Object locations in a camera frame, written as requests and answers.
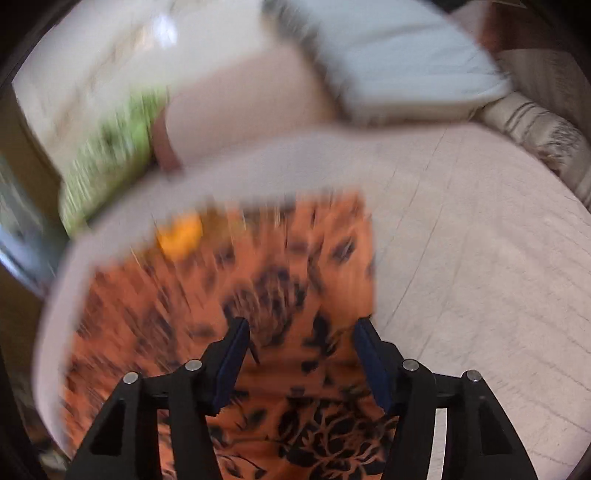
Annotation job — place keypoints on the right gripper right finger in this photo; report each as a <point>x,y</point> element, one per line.
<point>481,441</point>

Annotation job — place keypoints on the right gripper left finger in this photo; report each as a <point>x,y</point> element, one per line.
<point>122,442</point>

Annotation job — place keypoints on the orange black floral garment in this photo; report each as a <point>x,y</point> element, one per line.
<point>301,273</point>

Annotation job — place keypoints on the green white patterned blanket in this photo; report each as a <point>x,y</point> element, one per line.
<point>114,156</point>

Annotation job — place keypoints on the beige striped pillow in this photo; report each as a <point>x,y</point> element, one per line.
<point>554,141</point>

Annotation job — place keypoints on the light grey pillow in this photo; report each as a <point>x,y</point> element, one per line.
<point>390,61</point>

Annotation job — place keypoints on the pink bolster cushion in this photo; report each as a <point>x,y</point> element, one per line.
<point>276,92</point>

